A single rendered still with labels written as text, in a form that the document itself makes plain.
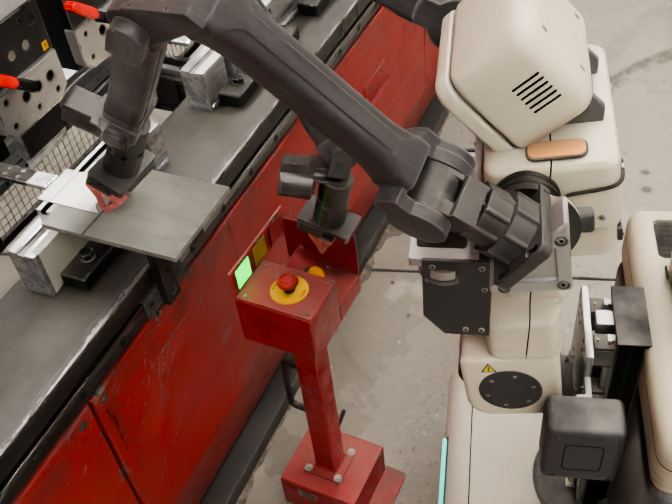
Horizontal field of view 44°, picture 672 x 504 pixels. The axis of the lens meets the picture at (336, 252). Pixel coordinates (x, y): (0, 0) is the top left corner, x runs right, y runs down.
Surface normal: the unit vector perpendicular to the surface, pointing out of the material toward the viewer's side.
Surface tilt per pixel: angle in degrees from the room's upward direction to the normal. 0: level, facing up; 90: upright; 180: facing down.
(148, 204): 0
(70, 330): 0
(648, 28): 0
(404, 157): 63
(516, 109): 90
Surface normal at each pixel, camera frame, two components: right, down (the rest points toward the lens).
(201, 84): -0.40, 0.67
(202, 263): 0.91, 0.22
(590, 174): -0.15, 0.70
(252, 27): 0.61, 0.04
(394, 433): -0.09, -0.71
